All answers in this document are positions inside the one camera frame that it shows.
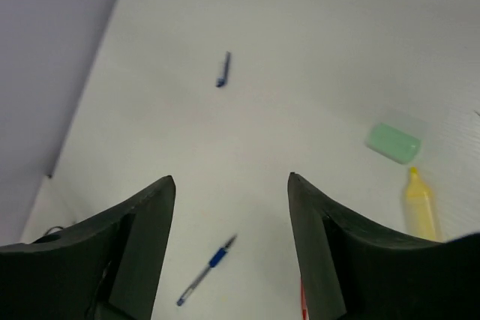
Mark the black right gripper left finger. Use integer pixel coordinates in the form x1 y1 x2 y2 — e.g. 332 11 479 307
1 175 176 319

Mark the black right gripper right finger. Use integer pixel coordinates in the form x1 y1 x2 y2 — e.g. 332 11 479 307
287 173 479 319

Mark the yellow highlighter pen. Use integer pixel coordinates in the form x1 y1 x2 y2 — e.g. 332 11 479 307
403 167 442 241

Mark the green highlighter cap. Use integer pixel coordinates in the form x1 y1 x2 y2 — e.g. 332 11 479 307
365 123 422 164

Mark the red pen cap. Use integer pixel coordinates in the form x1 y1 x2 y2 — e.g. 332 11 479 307
300 280 309 320

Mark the blue gel pen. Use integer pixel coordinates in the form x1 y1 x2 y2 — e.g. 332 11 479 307
175 234 238 307

